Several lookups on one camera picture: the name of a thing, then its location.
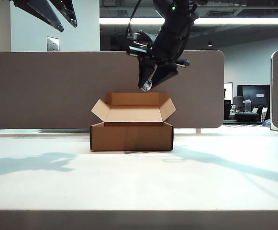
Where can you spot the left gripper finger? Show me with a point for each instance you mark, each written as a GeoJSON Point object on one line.
{"type": "Point", "coordinates": [68, 13]}
{"type": "Point", "coordinates": [43, 14]}

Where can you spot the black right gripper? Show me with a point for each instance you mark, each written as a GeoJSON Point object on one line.
{"type": "Point", "coordinates": [170, 43]}

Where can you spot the paper ball blue print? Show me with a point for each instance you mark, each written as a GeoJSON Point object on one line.
{"type": "Point", "coordinates": [147, 86]}

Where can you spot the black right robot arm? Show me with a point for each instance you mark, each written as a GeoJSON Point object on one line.
{"type": "Point", "coordinates": [174, 12]}

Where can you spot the open brown cardboard box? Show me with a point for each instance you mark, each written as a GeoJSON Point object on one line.
{"type": "Point", "coordinates": [129, 139]}

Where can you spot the small black ceiling lamp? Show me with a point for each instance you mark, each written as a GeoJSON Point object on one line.
{"type": "Point", "coordinates": [209, 44]}

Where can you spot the white framed board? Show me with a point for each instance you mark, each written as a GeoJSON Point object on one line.
{"type": "Point", "coordinates": [229, 89]}

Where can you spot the grey desk divider panel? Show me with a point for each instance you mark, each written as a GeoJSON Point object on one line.
{"type": "Point", "coordinates": [45, 91]}

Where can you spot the long ceiling light strip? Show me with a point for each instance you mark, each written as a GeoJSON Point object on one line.
{"type": "Point", "coordinates": [236, 21]}

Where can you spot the black round ottoman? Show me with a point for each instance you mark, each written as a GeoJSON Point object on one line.
{"type": "Point", "coordinates": [247, 117]}

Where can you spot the blue bag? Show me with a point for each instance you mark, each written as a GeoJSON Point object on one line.
{"type": "Point", "coordinates": [266, 123]}

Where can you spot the metal wall switch plate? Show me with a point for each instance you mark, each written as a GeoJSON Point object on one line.
{"type": "Point", "coordinates": [52, 44]}

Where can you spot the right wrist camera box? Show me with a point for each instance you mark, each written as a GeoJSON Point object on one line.
{"type": "Point", "coordinates": [142, 37]}

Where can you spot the black wall screen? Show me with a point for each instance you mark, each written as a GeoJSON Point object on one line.
{"type": "Point", "coordinates": [251, 92]}

